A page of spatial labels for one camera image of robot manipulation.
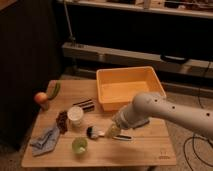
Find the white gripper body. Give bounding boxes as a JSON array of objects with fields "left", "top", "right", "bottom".
[{"left": 105, "top": 114, "right": 128, "bottom": 138}]

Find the white black dish brush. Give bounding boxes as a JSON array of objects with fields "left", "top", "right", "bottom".
[{"left": 86, "top": 126, "right": 132, "bottom": 141}]

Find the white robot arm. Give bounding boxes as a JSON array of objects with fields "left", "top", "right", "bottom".
[{"left": 105, "top": 92, "right": 213, "bottom": 140}]

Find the white paper cup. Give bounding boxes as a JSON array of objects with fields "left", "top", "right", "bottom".
[{"left": 67, "top": 106, "right": 84, "bottom": 126}]

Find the green plastic cup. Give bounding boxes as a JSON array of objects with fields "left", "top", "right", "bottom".
[{"left": 72, "top": 137, "right": 88, "bottom": 155}]

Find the yellow plastic bin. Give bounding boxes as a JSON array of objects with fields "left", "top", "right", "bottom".
[{"left": 96, "top": 66, "right": 166, "bottom": 111}]

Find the black striped block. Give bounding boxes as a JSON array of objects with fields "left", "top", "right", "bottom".
[{"left": 74, "top": 99, "right": 95, "bottom": 112}]

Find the blue grey cloth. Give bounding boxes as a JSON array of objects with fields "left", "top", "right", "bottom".
[{"left": 30, "top": 125, "right": 60, "bottom": 157}]

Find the red orange apple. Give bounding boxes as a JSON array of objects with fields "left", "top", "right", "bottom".
[{"left": 34, "top": 92, "right": 48, "bottom": 104}]

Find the upper shelf board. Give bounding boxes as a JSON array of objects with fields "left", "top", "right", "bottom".
[{"left": 57, "top": 0, "right": 213, "bottom": 19}]

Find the black floor cable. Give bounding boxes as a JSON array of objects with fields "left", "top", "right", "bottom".
[{"left": 182, "top": 59, "right": 213, "bottom": 171}]

